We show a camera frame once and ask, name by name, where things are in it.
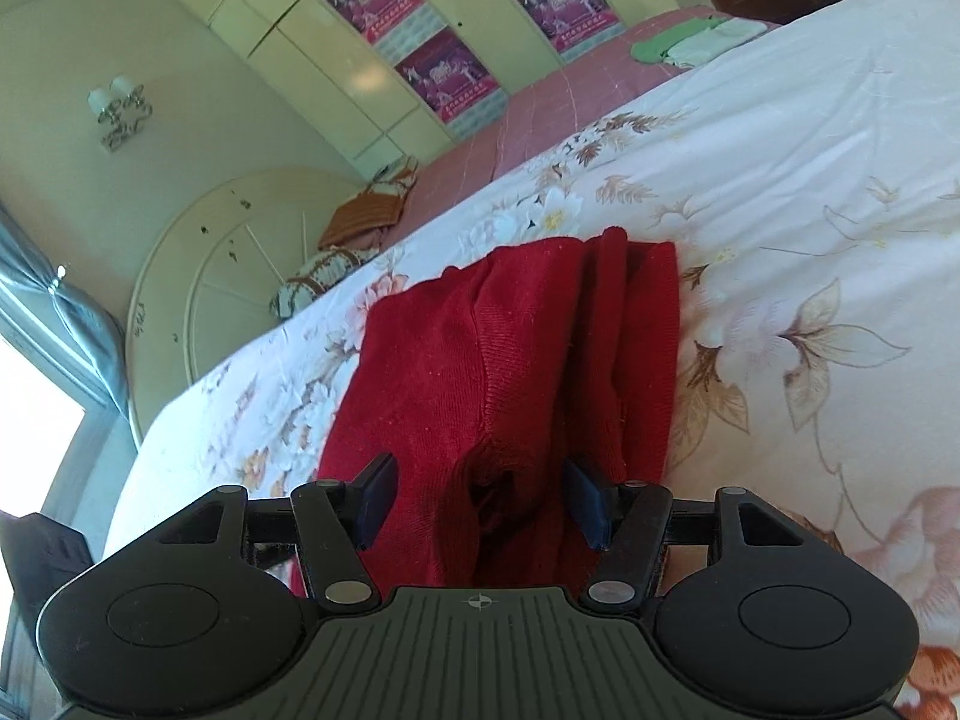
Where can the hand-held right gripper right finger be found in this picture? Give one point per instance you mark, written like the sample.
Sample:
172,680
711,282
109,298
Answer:
589,502

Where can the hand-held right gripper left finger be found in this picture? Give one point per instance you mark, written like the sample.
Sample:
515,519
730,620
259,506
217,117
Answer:
375,495

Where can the red knit sweater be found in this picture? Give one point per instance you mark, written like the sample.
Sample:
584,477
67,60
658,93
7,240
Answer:
465,382

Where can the floral brown-trimmed pillow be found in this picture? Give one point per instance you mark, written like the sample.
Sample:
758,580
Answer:
319,277

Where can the cream round headboard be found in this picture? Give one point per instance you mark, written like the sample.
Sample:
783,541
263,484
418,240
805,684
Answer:
217,270

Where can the brown striped pillow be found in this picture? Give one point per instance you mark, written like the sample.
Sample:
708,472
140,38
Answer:
367,210

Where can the dark boxy object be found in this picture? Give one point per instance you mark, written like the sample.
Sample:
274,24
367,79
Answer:
41,570

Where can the window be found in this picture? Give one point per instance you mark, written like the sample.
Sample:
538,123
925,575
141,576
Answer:
34,427

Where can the white floral bed sheet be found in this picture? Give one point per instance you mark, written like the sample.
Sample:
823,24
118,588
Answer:
810,225

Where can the grey curtain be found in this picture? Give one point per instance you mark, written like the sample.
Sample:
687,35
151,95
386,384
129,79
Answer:
67,315

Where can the pink checked bedspread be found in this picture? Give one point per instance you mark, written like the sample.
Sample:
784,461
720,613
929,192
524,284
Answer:
540,120

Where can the cream wardrobe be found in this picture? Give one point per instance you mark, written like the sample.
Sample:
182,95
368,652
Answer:
315,37

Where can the green folded cloth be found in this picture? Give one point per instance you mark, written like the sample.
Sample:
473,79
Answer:
664,45

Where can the pale folded cloth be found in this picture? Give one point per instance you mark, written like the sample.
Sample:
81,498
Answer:
724,41

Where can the wall lamp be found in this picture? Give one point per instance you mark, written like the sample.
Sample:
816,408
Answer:
120,112

